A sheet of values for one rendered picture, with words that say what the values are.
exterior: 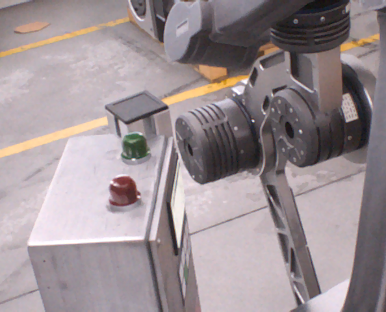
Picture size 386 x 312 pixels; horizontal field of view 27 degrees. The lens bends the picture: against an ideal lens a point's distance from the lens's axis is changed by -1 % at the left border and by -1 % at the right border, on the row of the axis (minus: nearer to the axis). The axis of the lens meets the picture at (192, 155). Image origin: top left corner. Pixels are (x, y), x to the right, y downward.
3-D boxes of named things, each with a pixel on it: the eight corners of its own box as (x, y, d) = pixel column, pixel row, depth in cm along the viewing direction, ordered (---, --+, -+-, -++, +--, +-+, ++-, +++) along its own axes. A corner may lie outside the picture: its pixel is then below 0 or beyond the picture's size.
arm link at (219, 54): (221, -7, 109) (186, -14, 106) (257, 13, 100) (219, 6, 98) (204, 56, 112) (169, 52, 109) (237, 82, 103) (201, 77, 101)
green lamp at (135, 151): (119, 166, 69) (115, 142, 68) (124, 150, 71) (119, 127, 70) (149, 164, 69) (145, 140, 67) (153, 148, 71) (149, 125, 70)
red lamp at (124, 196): (106, 212, 63) (101, 188, 62) (112, 194, 65) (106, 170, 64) (139, 210, 63) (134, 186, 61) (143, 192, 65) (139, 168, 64)
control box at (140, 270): (74, 418, 70) (23, 246, 61) (104, 292, 85) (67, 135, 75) (188, 415, 69) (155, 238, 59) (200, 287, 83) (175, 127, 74)
